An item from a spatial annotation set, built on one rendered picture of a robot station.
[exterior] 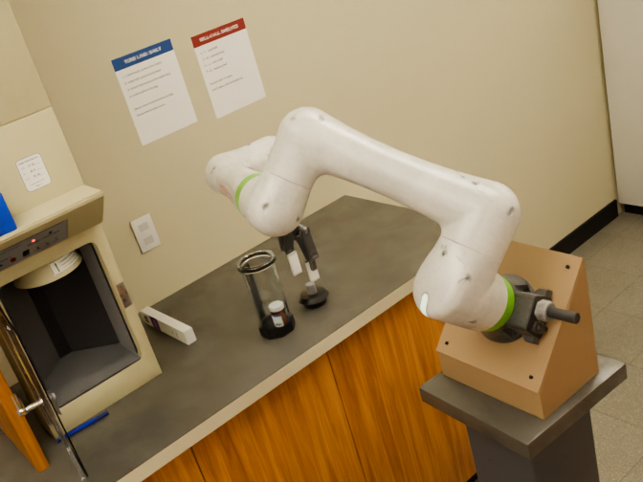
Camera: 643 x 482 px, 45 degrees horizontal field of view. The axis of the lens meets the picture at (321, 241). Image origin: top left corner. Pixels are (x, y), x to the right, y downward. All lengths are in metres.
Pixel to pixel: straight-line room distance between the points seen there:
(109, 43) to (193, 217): 0.62
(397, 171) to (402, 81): 1.63
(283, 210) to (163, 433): 0.67
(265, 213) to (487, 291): 0.47
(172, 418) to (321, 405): 0.43
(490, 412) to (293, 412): 0.63
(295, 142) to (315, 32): 1.31
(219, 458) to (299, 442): 0.26
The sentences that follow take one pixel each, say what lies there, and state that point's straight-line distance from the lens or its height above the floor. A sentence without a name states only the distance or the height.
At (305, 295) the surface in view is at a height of 0.98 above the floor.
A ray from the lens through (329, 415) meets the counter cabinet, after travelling 2.24.
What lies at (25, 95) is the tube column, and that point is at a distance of 1.93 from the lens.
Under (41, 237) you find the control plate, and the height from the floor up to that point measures 1.46.
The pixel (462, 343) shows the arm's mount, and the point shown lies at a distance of 1.77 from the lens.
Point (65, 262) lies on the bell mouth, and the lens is 2.04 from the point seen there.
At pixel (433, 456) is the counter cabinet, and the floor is 0.30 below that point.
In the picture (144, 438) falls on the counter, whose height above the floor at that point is 0.94.
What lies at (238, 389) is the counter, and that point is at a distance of 2.01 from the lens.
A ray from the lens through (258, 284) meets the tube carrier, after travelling 2.08.
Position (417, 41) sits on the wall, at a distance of 3.22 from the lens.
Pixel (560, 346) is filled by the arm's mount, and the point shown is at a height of 1.07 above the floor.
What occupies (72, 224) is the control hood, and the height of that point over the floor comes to 1.45.
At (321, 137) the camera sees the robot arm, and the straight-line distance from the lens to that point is 1.59.
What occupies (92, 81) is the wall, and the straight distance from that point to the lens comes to 2.45.
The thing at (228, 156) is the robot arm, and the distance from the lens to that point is 2.03.
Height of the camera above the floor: 2.02
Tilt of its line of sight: 24 degrees down
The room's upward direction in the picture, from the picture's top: 16 degrees counter-clockwise
